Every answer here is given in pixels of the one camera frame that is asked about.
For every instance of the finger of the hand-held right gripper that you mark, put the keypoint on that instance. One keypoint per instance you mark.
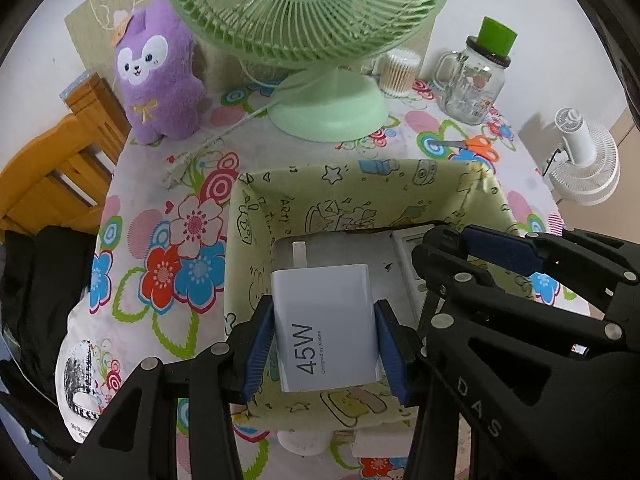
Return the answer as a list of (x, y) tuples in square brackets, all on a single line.
[(500, 310), (500, 247)]

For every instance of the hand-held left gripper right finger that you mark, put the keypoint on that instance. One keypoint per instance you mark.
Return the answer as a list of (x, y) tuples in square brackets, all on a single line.
[(392, 360)]

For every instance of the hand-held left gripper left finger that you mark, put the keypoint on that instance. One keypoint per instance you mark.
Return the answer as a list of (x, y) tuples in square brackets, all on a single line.
[(257, 350)]

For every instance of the white power charger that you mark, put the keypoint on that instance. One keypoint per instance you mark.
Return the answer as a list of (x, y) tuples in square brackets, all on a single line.
[(325, 310)]

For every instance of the small white box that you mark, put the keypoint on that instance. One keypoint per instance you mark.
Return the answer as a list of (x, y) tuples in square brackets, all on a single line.
[(380, 441)]

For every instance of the yellow cartoon-print storage box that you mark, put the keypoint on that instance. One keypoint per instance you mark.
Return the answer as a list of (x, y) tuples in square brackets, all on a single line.
[(350, 200)]

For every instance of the white floor fan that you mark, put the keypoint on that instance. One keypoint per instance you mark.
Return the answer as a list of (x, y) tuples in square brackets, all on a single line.
[(585, 160)]

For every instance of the floral tablecloth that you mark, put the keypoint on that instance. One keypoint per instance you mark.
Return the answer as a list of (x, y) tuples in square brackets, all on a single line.
[(165, 220)]

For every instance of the glass mug jar green lid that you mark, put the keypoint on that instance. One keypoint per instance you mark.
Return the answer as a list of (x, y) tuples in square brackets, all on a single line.
[(470, 90)]

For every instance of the beige door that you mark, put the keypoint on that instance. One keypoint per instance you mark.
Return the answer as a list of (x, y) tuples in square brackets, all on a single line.
[(627, 122)]

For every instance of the white printed plastic bag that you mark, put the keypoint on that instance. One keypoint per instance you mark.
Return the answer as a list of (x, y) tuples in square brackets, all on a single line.
[(80, 385)]

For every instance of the cotton swab container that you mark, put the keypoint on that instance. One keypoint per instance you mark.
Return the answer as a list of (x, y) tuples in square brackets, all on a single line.
[(397, 75)]

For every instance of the green desk fan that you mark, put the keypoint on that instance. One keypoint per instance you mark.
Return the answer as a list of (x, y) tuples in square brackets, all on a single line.
[(325, 105)]

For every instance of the black clothing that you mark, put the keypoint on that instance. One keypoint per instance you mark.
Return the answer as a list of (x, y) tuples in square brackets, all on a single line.
[(40, 285)]

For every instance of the wooden chair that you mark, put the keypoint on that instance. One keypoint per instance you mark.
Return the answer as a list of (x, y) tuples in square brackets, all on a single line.
[(50, 175)]

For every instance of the purple plush toy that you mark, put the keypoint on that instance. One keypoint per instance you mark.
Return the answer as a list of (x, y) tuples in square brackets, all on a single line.
[(160, 90)]

